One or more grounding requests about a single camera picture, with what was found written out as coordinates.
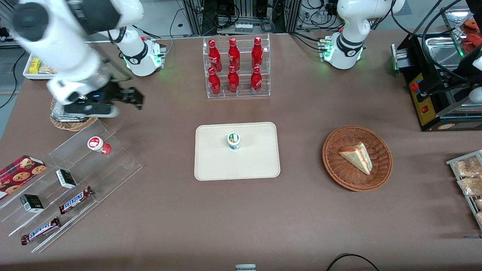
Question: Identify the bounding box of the cream plastic tray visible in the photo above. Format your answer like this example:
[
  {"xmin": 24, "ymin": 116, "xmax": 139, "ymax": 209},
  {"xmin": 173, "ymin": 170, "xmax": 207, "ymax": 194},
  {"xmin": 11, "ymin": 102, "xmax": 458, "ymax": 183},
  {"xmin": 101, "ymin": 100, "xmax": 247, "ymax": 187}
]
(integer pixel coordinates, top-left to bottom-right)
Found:
[{"xmin": 194, "ymin": 122, "xmax": 281, "ymax": 181}]

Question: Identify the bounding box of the green yogurt cup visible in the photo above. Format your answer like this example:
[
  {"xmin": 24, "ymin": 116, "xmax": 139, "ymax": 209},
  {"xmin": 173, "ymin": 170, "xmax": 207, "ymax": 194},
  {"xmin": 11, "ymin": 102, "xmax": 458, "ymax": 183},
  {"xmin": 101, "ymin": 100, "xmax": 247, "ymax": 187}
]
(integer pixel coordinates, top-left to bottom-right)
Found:
[{"xmin": 227, "ymin": 132, "xmax": 241, "ymax": 151}]

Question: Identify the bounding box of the steel tray with red packs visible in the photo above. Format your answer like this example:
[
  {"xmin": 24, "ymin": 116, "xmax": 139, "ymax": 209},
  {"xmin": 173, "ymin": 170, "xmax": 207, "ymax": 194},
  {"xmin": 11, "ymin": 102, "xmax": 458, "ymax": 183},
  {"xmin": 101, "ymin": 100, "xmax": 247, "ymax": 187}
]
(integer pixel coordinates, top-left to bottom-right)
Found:
[{"xmin": 444, "ymin": 7, "xmax": 482, "ymax": 53}]

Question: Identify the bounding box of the clear acrylic stepped shelf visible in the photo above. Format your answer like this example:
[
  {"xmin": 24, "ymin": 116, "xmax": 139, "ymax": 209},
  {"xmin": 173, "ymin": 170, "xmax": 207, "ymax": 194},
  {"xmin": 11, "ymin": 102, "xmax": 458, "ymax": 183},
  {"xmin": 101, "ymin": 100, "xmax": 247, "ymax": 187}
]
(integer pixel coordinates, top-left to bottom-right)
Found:
[{"xmin": 0, "ymin": 120, "xmax": 143, "ymax": 253}]

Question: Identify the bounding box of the clear acrylic bottle rack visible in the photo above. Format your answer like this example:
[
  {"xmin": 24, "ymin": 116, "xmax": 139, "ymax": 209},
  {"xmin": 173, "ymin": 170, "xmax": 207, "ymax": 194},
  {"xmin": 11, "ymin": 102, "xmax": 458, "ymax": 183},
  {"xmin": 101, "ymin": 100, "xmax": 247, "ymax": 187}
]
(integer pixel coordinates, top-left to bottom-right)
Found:
[{"xmin": 203, "ymin": 33, "xmax": 271, "ymax": 99}]

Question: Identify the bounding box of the small black carton box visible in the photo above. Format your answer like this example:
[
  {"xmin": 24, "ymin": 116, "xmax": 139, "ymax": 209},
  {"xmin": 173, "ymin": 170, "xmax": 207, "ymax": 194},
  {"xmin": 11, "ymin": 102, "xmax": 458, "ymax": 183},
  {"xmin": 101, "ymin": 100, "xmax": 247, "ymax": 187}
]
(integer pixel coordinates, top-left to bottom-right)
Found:
[
  {"xmin": 56, "ymin": 169, "xmax": 77, "ymax": 189},
  {"xmin": 20, "ymin": 194, "xmax": 44, "ymax": 213}
]

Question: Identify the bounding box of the brown wicker basket with cake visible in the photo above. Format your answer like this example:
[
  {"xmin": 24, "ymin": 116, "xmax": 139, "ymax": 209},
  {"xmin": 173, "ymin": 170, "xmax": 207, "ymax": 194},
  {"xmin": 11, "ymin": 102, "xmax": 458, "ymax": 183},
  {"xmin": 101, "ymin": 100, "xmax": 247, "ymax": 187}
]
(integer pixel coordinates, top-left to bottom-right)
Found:
[{"xmin": 322, "ymin": 125, "xmax": 393, "ymax": 192}]

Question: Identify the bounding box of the red cola bottle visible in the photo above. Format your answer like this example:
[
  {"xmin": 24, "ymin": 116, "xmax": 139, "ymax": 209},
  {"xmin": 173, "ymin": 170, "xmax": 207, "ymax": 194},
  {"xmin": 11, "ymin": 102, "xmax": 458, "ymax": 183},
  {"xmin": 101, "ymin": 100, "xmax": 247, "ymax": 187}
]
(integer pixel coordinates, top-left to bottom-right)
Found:
[
  {"xmin": 250, "ymin": 66, "xmax": 262, "ymax": 94},
  {"xmin": 208, "ymin": 67, "xmax": 221, "ymax": 95},
  {"xmin": 227, "ymin": 65, "xmax": 240, "ymax": 94},
  {"xmin": 208, "ymin": 39, "xmax": 222, "ymax": 72},
  {"xmin": 252, "ymin": 37, "xmax": 264, "ymax": 70},
  {"xmin": 228, "ymin": 38, "xmax": 241, "ymax": 70}
]

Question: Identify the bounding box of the black cable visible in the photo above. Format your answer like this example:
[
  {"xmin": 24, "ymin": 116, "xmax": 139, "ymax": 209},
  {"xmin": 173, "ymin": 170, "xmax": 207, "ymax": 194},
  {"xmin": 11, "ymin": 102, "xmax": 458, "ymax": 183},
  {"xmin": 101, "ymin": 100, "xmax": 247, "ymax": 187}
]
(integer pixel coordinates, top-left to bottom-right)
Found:
[{"xmin": 326, "ymin": 254, "xmax": 381, "ymax": 271}]

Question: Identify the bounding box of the red yogurt cup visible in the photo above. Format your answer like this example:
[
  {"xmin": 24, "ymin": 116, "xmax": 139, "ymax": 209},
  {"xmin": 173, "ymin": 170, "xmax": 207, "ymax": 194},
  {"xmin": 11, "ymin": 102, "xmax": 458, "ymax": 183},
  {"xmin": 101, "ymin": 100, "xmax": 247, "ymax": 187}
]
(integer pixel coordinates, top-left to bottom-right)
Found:
[{"xmin": 87, "ymin": 136, "xmax": 112, "ymax": 155}]

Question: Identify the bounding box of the black machine with yellow panel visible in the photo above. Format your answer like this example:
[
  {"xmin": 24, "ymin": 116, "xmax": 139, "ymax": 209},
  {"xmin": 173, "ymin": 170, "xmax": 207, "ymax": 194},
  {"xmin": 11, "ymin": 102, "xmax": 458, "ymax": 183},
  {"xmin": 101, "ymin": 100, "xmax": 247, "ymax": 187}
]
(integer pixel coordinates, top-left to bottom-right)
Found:
[{"xmin": 392, "ymin": 34, "xmax": 482, "ymax": 132}]

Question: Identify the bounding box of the red tartan cookie box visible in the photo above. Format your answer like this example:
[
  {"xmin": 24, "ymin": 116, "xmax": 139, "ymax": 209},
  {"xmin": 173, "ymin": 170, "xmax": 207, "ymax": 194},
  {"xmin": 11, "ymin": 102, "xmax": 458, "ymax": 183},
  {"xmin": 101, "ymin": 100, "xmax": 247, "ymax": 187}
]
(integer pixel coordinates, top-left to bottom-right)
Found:
[{"xmin": 0, "ymin": 155, "xmax": 47, "ymax": 200}]

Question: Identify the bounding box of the Snickers chocolate bar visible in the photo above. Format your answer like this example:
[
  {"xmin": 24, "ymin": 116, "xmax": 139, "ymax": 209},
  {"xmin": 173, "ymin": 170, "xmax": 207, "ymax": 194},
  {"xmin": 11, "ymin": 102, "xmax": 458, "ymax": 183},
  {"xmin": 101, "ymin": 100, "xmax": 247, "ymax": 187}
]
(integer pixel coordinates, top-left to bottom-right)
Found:
[
  {"xmin": 21, "ymin": 217, "xmax": 61, "ymax": 245},
  {"xmin": 59, "ymin": 186, "xmax": 94, "ymax": 215}
]

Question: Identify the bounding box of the triangular sandwich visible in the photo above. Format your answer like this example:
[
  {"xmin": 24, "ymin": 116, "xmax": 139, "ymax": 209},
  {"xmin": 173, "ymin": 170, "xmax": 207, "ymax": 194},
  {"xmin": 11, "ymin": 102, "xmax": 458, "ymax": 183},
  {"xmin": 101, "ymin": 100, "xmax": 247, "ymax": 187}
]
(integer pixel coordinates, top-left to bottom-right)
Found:
[{"xmin": 338, "ymin": 142, "xmax": 373, "ymax": 175}]

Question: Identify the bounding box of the steel tray on machine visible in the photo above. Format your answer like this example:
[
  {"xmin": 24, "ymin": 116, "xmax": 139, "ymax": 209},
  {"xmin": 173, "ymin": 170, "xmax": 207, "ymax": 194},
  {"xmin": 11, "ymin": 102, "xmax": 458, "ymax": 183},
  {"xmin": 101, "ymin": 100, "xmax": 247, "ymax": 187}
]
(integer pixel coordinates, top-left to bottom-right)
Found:
[{"xmin": 425, "ymin": 37, "xmax": 464, "ymax": 70}]

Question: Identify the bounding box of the white bin of snacks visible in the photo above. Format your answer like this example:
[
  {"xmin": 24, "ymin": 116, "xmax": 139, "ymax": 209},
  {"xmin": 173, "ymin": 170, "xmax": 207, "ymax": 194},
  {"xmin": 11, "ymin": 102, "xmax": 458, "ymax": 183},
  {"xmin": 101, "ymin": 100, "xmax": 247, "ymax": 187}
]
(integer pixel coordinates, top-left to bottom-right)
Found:
[{"xmin": 23, "ymin": 55, "xmax": 59, "ymax": 80}]

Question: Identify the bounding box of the stack of foil trays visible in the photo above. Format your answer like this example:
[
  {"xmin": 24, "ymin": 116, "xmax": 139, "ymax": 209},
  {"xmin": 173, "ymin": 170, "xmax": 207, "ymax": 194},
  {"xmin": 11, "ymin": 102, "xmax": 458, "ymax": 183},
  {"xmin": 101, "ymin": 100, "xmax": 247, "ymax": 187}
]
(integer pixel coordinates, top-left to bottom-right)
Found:
[{"xmin": 51, "ymin": 107, "xmax": 88, "ymax": 122}]

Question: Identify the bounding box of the wicker basket with foil trays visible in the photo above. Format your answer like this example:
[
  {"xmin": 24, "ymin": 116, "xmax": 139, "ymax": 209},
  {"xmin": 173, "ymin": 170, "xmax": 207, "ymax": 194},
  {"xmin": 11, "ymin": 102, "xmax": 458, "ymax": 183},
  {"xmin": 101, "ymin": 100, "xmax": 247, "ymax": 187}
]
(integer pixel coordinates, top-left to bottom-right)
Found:
[{"xmin": 50, "ymin": 97, "xmax": 99, "ymax": 132}]

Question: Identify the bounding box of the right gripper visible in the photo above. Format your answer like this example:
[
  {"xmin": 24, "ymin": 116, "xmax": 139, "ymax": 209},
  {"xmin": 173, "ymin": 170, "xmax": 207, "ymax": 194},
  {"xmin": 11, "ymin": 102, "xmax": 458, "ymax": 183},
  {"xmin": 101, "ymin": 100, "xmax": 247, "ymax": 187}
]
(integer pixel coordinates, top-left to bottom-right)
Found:
[{"xmin": 64, "ymin": 80, "xmax": 145, "ymax": 111}]

